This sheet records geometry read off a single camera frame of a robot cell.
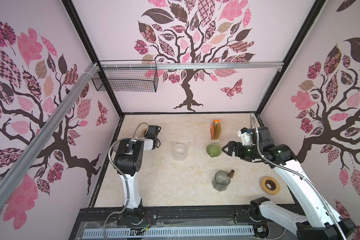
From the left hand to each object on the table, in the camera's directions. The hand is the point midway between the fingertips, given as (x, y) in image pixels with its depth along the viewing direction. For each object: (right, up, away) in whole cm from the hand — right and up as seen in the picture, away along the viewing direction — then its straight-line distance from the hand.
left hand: (151, 133), depth 105 cm
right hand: (+46, -7, -33) cm, 57 cm away
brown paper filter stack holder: (+46, +2, -4) cm, 46 cm away
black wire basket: (-9, +38, -10) cm, 40 cm away
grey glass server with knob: (+46, -27, -17) cm, 56 cm away
